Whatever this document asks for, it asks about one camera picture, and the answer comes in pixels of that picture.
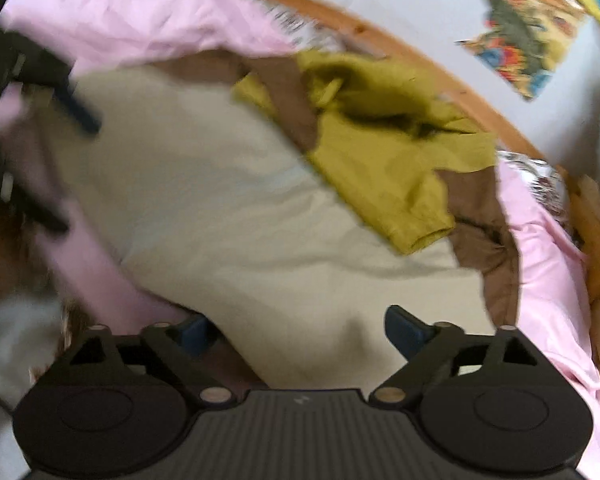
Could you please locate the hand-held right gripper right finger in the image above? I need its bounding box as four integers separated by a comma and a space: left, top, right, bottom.
369, 304, 539, 408

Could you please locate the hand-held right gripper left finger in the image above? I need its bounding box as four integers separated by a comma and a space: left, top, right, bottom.
69, 313, 237, 407

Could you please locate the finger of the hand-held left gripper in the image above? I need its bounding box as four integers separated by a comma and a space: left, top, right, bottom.
22, 195, 71, 235
54, 82, 104, 137

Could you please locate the cream garment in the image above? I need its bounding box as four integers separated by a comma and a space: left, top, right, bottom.
42, 66, 501, 392

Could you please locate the pink bed sheet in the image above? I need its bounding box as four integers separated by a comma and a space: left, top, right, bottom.
0, 0, 600, 480

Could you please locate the white cloth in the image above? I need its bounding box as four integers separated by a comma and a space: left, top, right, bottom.
0, 297, 67, 401

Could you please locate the brown garment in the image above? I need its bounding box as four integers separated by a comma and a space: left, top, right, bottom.
150, 51, 522, 332

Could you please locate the olive yellow garment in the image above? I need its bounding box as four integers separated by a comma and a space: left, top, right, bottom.
231, 49, 499, 257

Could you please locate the wooden bed frame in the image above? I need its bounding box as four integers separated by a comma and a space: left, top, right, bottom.
34, 0, 600, 411

